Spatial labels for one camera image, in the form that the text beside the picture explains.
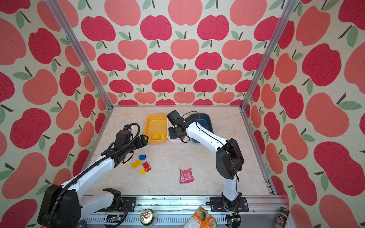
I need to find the white plastic bin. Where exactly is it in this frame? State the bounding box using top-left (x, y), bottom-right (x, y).
top-left (166, 120), bottom-right (189, 144)

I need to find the yellow plastic bin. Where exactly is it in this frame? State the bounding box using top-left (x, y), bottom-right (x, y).
top-left (144, 114), bottom-right (167, 145)

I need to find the yellow long lego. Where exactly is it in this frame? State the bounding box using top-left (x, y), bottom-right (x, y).
top-left (131, 159), bottom-right (142, 169)

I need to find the red lego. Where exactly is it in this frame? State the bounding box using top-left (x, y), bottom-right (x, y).
top-left (143, 162), bottom-right (151, 172)

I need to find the dark teal plastic bin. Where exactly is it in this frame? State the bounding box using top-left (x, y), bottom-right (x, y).
top-left (189, 113), bottom-right (213, 133)

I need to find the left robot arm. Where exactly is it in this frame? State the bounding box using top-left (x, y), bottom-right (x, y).
top-left (38, 135), bottom-right (148, 228)

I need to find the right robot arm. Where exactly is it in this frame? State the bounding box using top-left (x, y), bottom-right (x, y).
top-left (167, 111), bottom-right (244, 212)

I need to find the pink snack packet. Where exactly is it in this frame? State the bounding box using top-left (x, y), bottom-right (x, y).
top-left (179, 168), bottom-right (194, 184)

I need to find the green circuit board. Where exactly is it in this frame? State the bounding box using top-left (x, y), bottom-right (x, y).
top-left (106, 215), bottom-right (121, 223)

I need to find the soda can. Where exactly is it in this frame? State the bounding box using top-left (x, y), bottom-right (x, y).
top-left (140, 209), bottom-right (157, 226)

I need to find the orange snack bag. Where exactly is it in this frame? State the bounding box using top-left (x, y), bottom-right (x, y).
top-left (183, 206), bottom-right (219, 228)

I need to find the dark glass jar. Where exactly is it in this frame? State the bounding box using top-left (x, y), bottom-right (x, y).
top-left (274, 207), bottom-right (290, 228)

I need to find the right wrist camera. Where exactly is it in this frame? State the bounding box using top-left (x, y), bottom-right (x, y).
top-left (167, 110), bottom-right (184, 126)

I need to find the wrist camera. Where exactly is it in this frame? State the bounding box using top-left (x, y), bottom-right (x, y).
top-left (167, 110), bottom-right (184, 126)
top-left (114, 129), bottom-right (133, 150)

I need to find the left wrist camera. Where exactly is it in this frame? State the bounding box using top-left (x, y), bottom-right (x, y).
top-left (114, 129), bottom-right (133, 150)

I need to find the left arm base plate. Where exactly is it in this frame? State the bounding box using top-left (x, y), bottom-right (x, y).
top-left (98, 197), bottom-right (136, 213)

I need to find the aluminium front rail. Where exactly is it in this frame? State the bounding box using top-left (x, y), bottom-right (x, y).
top-left (78, 195), bottom-right (289, 228)

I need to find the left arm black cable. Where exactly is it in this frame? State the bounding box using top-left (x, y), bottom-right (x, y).
top-left (47, 123), bottom-right (141, 228)

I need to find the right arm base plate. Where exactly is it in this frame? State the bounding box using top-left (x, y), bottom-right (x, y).
top-left (206, 196), bottom-right (250, 213)

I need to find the left aluminium post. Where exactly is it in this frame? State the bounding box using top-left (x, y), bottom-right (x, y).
top-left (46, 0), bottom-right (114, 111)

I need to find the aluminium post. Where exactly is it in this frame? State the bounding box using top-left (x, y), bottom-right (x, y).
top-left (240, 0), bottom-right (299, 113)
top-left (46, 0), bottom-right (114, 111)

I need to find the right aluminium post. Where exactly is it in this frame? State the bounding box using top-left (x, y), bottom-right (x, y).
top-left (240, 0), bottom-right (299, 113)

